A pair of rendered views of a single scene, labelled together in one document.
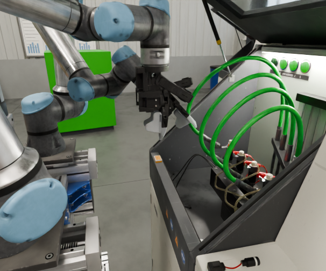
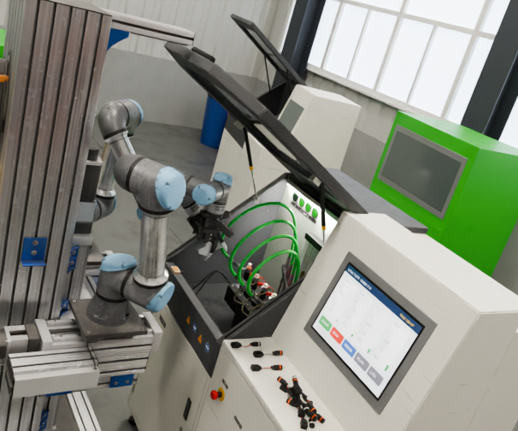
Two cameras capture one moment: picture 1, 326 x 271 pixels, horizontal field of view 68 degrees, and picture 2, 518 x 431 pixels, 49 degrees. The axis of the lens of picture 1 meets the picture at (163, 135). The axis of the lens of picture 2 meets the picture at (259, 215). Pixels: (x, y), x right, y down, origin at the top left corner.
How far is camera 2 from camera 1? 1.63 m
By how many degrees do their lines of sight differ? 20
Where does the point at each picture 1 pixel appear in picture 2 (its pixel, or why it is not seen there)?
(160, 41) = (223, 201)
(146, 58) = (211, 209)
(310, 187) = (295, 303)
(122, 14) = (212, 195)
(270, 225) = (270, 325)
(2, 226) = (157, 301)
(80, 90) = not seen: hidden behind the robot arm
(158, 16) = (226, 189)
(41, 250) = (135, 325)
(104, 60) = not seen: hidden behind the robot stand
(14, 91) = not seen: outside the picture
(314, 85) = (318, 229)
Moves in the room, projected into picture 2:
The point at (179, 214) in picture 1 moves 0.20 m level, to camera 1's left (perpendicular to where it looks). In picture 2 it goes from (205, 318) to (157, 314)
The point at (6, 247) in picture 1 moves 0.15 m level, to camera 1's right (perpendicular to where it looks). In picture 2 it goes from (119, 319) to (161, 323)
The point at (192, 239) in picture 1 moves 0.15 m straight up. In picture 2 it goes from (217, 333) to (226, 301)
